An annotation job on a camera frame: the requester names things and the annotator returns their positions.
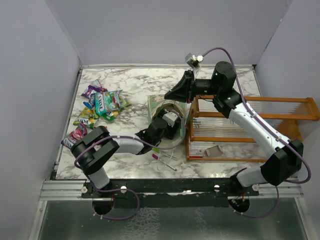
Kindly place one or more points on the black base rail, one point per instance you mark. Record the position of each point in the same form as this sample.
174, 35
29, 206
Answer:
168, 193

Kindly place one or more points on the green capped pen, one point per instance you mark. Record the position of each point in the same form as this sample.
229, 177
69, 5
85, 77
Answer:
162, 153

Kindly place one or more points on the blue candy packet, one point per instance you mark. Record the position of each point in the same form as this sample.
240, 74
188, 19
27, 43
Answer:
91, 101

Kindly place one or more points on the yellow Fox's candy packet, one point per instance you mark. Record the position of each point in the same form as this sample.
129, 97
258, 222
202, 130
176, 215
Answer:
111, 116

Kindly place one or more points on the red snack packet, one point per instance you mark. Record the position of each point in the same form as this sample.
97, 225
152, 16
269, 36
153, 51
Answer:
74, 136

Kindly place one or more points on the purple capped pen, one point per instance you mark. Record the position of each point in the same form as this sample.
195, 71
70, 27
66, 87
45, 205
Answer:
163, 163

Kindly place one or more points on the wooden rack with clear rods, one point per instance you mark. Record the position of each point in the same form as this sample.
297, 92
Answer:
207, 127

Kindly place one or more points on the yellow green snack packet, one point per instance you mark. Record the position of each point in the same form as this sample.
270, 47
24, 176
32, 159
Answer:
87, 117

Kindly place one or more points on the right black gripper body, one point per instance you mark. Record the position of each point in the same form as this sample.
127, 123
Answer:
195, 87

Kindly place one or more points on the purple snack packet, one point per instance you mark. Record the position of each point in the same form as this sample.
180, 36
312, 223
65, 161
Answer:
94, 87

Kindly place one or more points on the red white card box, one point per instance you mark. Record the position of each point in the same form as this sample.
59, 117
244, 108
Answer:
196, 153

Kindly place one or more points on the mint green Fox's candy packet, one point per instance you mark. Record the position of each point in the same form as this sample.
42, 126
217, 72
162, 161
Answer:
106, 101

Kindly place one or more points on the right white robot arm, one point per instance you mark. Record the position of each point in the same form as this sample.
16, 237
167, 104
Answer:
284, 155

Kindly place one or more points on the small open cardboard box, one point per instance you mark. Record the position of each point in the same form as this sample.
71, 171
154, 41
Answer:
213, 152

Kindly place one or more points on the green printed paper bag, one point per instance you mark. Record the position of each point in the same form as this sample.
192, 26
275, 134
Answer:
157, 106

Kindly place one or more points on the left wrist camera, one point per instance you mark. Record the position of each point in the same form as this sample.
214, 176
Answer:
171, 118

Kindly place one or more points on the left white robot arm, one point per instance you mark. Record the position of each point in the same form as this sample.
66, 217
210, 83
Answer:
93, 150

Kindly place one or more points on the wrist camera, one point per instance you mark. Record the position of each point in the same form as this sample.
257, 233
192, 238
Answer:
194, 62
171, 118

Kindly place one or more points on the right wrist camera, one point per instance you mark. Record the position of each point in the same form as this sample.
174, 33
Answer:
194, 62

